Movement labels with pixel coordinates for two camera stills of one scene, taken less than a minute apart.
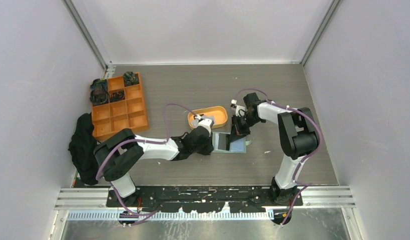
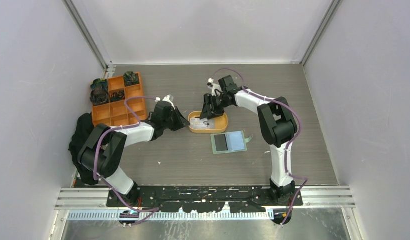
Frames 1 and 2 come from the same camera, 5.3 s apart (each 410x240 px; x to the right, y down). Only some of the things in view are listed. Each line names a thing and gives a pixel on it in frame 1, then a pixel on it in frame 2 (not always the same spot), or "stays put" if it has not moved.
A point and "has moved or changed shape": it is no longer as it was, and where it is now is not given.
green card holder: [221, 144] stays put
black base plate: [208, 199] stays put
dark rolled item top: [130, 78] stays put
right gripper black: [236, 128] → [208, 100]
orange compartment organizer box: [126, 109] stays put
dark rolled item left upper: [98, 84] stays put
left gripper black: [209, 149] → [181, 121]
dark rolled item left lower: [97, 97] stays put
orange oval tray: [220, 112] has moved or changed shape
